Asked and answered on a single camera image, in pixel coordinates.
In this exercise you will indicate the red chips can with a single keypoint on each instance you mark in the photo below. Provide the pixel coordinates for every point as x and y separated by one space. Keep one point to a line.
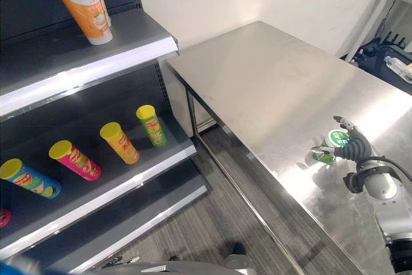
4 217

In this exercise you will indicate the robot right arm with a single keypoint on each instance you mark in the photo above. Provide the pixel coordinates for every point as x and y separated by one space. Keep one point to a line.
387 191

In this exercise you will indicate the clear plastic water bottle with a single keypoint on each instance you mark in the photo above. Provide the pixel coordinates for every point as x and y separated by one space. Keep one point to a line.
399 67

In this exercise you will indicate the green chips can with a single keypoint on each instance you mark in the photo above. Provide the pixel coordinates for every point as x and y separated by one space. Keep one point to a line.
152 125

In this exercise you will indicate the orange milk tea cup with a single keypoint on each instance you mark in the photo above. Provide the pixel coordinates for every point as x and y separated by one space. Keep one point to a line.
85 4

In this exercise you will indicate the stainless steel table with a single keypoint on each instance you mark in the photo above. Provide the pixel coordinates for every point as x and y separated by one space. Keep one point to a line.
289 127

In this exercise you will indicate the black equipment on floor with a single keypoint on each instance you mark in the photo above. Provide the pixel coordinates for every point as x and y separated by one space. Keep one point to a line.
383 51

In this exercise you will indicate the pink chips can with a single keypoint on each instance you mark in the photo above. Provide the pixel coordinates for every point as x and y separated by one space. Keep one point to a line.
75 160

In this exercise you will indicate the dark metal shelf unit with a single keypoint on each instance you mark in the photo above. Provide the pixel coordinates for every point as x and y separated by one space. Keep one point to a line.
96 94

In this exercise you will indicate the yellow chips can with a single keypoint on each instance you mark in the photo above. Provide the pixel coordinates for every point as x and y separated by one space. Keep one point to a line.
119 142

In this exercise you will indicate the robot left hand fingertips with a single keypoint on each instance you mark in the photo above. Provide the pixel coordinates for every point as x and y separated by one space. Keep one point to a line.
124 260

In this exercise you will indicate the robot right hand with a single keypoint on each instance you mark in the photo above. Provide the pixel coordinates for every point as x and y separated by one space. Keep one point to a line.
354 147

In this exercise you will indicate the blue chips can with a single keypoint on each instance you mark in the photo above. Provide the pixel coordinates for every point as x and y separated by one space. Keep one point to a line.
30 179

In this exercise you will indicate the green lidded cup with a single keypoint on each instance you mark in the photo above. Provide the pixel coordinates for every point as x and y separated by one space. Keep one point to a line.
333 146

